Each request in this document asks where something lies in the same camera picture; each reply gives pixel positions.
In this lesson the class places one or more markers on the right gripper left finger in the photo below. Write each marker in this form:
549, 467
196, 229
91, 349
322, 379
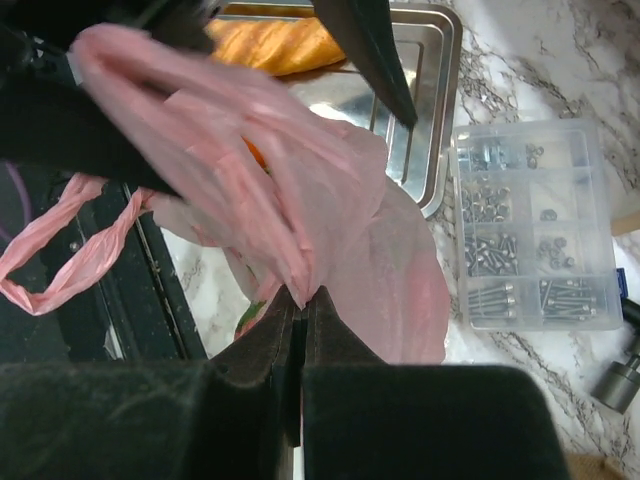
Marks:
216, 419

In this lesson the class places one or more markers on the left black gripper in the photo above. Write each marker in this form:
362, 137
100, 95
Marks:
47, 119

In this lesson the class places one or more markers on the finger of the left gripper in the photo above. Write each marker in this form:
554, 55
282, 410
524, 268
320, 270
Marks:
363, 30

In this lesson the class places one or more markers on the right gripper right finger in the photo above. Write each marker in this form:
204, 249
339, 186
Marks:
365, 419

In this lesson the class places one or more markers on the pink plastic grocery bag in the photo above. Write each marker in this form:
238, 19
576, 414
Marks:
325, 216

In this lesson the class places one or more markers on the brown burlap tote bag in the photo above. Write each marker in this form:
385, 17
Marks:
594, 467

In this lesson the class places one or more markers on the metal baking tray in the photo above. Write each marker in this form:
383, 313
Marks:
428, 39

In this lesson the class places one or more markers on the toy baguette bread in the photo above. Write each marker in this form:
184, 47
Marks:
277, 47

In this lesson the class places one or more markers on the toy orange fruit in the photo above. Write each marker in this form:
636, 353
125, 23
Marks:
257, 155

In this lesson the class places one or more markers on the clear plastic screw box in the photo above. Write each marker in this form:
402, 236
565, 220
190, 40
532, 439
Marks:
533, 226

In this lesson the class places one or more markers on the black pipe tee fitting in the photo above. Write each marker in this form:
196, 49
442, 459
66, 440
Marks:
619, 384

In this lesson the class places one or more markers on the wooden step shelf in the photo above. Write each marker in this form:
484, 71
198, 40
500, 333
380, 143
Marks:
626, 224

